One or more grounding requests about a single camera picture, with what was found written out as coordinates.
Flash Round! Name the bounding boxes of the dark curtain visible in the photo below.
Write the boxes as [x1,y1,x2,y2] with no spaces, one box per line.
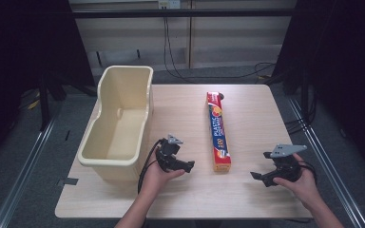
[270,0,365,179]
[0,0,97,172]

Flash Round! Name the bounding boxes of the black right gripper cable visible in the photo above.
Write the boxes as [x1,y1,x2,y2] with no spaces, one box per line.
[298,160,318,184]

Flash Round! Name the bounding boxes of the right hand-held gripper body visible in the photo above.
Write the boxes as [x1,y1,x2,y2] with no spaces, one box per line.
[269,143,308,183]

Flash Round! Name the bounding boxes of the black hanging cables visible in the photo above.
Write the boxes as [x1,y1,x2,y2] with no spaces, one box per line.
[163,9,278,81]

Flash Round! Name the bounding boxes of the white wall socket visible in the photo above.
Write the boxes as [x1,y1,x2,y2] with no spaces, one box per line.
[158,0,182,10]

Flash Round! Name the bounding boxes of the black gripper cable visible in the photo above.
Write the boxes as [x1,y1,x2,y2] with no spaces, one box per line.
[137,138,165,195]
[298,160,318,184]

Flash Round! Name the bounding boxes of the yellow floor cable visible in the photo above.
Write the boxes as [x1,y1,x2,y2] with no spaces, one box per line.
[27,98,42,111]

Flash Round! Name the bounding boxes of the red blue plastic wrap box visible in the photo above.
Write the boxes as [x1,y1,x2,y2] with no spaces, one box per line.
[205,91,233,173]

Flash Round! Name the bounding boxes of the person's left hand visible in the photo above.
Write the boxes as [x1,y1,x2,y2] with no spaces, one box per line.
[140,159,186,200]

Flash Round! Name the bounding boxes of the black horizontal bar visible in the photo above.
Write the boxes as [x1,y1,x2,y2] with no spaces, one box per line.
[71,8,297,19]

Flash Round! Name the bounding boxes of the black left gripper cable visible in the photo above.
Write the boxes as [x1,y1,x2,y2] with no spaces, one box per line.
[137,138,165,195]

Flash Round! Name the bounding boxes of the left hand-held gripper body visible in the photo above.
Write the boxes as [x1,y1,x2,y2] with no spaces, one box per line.
[155,133,184,174]

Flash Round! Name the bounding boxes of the cream plastic bin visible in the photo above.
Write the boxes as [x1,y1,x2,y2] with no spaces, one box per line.
[77,65,155,182]

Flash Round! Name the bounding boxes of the black metal stand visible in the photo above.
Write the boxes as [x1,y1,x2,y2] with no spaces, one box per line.
[38,71,67,131]

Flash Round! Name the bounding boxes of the bundle of black floor cables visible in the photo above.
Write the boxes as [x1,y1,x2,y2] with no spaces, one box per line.
[283,91,317,136]

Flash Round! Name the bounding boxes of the black tape strip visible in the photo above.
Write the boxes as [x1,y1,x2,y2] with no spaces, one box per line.
[56,177,80,187]

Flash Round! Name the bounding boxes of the person's right hand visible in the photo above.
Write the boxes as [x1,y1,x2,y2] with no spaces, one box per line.
[272,153,323,209]

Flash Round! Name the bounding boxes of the metal floor rail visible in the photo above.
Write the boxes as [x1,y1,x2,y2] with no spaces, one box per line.
[288,97,365,228]
[0,118,57,228]

